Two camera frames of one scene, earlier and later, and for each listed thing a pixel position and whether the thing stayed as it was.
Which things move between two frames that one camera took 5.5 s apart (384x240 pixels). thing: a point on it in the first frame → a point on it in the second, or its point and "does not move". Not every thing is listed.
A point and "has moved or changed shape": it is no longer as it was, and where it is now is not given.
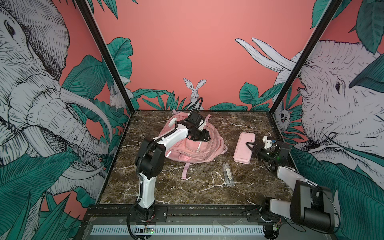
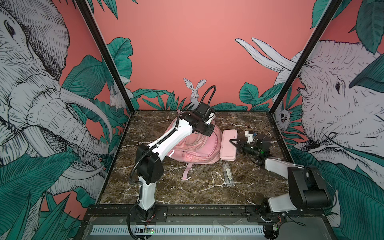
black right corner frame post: x=330 y=12 does not move
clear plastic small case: x=228 y=174 does not move
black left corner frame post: x=82 y=6 does not move
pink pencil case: x=243 y=153 has moved or changed shape
